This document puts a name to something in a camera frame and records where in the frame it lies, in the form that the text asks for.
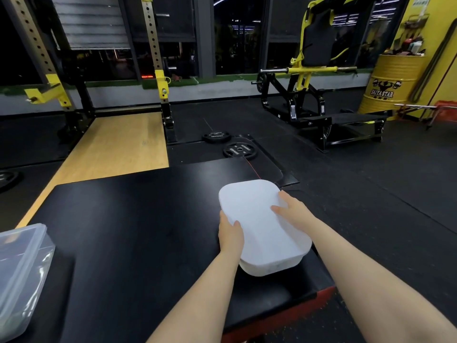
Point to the person's right hand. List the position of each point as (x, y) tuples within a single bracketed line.
[(296, 210)]

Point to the person's left hand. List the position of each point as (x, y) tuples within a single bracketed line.
[(232, 235)]

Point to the white plastic lid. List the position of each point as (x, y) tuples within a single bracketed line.
[(257, 210)]

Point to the white plastic bin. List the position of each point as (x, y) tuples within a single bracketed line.
[(267, 267)]

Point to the clear plastic container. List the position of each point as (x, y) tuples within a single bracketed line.
[(39, 278)]

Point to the person's right forearm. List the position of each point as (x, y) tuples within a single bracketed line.
[(375, 282)]

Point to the person's left forearm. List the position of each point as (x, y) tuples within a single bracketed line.
[(200, 300)]

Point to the black weight plate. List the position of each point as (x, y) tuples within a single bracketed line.
[(240, 150), (216, 137), (7, 180)]

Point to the black plyo platform red side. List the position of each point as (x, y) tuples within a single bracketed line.
[(143, 217)]

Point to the wooden lifting platform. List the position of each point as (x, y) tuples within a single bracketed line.
[(114, 146)]

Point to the yellow barrel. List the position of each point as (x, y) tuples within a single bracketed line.
[(392, 85)]

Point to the silver metal bar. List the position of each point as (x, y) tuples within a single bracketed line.
[(416, 106)]

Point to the yellow black exercise machine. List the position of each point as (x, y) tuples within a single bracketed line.
[(310, 42)]

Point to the pile of small containers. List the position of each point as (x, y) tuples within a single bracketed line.
[(407, 48)]

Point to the yellow black squat rack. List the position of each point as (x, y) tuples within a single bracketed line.
[(157, 49)]

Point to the grey window blind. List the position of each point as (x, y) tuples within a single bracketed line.
[(93, 21)]

